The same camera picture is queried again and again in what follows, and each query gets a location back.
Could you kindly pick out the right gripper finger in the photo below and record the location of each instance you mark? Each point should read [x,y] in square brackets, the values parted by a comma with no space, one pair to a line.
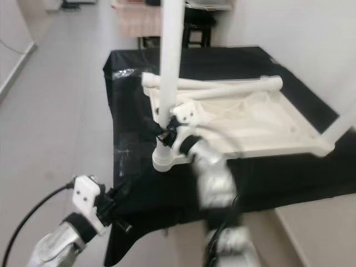
[157,129]

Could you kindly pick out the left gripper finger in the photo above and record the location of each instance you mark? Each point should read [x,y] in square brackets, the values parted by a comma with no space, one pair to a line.
[118,190]

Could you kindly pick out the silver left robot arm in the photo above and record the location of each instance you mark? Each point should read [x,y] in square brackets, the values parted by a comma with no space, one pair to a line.
[58,250]

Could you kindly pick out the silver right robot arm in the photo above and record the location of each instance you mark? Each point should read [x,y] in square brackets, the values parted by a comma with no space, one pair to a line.
[214,178]

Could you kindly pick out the white plastic children table top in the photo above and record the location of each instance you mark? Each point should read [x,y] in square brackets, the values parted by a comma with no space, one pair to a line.
[256,119]

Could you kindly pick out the black tablecloth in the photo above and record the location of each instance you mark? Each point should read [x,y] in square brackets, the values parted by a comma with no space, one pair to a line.
[256,183]

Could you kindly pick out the beige cloth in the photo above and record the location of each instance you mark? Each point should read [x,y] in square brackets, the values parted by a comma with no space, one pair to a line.
[139,19]

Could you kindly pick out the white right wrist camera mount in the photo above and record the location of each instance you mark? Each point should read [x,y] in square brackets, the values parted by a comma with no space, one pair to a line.
[188,111]

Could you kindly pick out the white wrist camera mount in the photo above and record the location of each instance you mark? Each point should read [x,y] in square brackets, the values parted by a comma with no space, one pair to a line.
[188,111]
[86,194]

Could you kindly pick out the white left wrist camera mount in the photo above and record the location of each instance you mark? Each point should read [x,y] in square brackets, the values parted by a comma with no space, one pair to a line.
[86,194]

